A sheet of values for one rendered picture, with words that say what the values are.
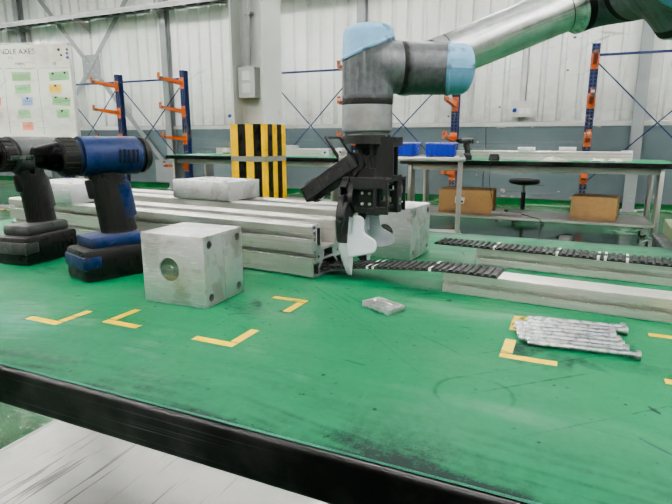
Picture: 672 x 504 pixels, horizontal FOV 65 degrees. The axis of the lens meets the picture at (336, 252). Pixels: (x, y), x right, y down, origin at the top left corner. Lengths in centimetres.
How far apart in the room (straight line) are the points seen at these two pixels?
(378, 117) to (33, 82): 590
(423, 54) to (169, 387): 56
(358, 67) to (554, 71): 773
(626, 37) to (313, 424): 828
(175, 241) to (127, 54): 1129
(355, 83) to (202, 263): 33
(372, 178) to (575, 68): 775
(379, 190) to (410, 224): 18
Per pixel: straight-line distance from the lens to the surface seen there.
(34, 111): 653
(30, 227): 106
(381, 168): 78
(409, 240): 95
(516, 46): 101
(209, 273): 70
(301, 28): 968
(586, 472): 41
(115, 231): 91
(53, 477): 150
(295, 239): 83
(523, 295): 75
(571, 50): 850
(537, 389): 51
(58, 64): 640
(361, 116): 78
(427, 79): 81
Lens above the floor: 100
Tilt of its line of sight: 12 degrees down
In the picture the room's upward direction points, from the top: straight up
